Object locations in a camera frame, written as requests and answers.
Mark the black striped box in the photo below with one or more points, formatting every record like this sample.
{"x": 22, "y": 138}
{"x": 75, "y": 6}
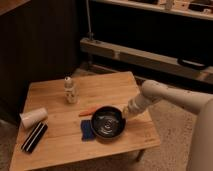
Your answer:
{"x": 34, "y": 137}

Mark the metal pole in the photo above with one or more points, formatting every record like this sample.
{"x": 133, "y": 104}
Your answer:
{"x": 90, "y": 33}

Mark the low wooden table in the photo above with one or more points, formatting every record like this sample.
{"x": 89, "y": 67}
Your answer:
{"x": 61, "y": 143}

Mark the blue sponge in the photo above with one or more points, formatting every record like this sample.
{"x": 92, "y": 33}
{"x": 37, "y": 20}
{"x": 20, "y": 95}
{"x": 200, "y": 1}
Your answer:
{"x": 87, "y": 133}

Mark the long grey case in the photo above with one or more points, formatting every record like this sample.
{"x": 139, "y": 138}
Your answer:
{"x": 145, "y": 59}

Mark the white paper cup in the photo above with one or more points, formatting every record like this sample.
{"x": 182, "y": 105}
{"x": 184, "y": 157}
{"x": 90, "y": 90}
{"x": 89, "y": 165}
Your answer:
{"x": 28, "y": 119}

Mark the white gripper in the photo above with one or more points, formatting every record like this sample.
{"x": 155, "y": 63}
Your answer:
{"x": 131, "y": 109}

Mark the black case handle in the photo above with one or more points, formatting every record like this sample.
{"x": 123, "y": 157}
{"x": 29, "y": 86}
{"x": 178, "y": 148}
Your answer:
{"x": 192, "y": 65}

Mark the orange carrot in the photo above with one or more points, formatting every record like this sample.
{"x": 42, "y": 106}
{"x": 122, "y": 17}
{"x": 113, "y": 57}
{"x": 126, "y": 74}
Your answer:
{"x": 87, "y": 112}

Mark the black ceramic bowl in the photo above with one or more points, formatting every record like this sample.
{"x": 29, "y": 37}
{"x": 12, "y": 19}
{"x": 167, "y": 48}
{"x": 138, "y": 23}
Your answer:
{"x": 107, "y": 122}

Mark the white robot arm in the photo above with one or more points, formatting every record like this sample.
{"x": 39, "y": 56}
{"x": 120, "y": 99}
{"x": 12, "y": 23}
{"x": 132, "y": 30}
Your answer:
{"x": 199, "y": 104}

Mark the clear plastic bottle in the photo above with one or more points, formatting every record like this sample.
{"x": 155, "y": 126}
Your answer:
{"x": 70, "y": 90}

